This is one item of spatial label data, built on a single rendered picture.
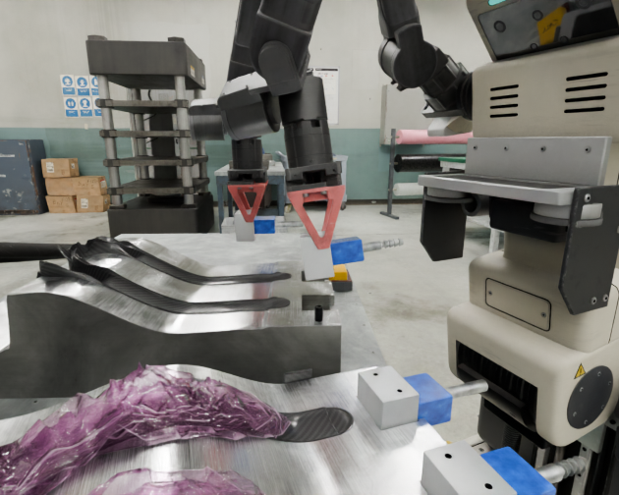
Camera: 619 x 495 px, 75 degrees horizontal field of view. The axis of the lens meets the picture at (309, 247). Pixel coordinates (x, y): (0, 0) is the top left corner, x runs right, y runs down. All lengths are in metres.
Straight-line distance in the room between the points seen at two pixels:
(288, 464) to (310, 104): 0.37
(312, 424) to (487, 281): 0.46
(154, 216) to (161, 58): 1.55
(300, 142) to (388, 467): 0.34
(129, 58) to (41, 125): 3.51
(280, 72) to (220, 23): 6.78
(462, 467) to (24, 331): 0.47
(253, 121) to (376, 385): 0.33
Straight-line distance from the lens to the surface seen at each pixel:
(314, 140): 0.49
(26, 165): 7.43
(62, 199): 7.39
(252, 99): 0.52
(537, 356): 0.69
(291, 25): 0.46
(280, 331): 0.48
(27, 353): 0.58
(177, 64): 4.48
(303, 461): 0.35
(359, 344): 0.63
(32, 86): 7.91
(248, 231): 0.79
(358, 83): 7.18
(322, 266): 0.50
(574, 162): 0.63
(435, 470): 0.33
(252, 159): 0.77
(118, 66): 4.62
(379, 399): 0.38
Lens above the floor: 1.10
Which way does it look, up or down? 15 degrees down
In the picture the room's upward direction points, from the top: straight up
